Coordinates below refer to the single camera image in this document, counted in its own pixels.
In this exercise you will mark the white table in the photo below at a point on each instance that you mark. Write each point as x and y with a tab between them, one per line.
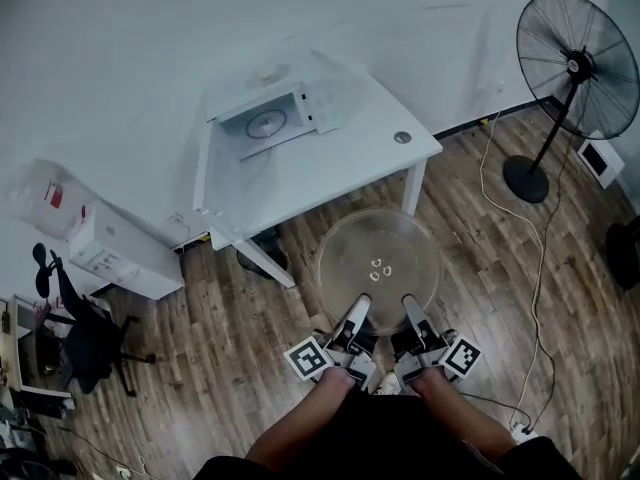
350	168

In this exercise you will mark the black office chair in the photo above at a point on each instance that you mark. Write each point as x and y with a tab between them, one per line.
90	343

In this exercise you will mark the white device with dark screen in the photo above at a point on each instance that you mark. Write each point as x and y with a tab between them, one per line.
602	160

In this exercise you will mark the white microwave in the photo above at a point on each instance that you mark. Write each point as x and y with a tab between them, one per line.
300	103

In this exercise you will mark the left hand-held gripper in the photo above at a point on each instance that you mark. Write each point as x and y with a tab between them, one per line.
310	359

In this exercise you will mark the person's black clothing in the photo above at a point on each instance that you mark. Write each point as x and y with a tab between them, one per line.
380	438

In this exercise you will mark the clear plastic bag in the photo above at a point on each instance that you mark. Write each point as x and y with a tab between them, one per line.
35	198

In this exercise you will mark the black round stand base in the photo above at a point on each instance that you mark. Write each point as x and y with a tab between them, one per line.
625	258

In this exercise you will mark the clear glass turntable plate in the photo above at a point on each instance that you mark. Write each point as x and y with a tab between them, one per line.
380	248

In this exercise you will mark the black base under table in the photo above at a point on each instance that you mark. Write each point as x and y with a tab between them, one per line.
260	255

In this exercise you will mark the person's left forearm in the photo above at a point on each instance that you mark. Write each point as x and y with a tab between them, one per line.
300	423

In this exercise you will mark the person's right forearm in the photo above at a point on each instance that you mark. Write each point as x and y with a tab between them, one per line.
465	418

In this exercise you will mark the white cardboard box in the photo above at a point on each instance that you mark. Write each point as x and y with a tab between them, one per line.
130	248

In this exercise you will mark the white side desk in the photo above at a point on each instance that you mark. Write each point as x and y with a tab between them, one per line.
15	348

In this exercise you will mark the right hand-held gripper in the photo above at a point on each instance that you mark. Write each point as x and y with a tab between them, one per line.
460	358

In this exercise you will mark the white power strip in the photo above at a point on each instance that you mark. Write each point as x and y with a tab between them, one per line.
522	432

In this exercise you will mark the person's white shoe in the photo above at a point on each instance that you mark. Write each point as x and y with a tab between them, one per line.
387	384

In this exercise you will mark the black standing fan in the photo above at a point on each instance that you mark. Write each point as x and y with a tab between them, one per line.
580	65

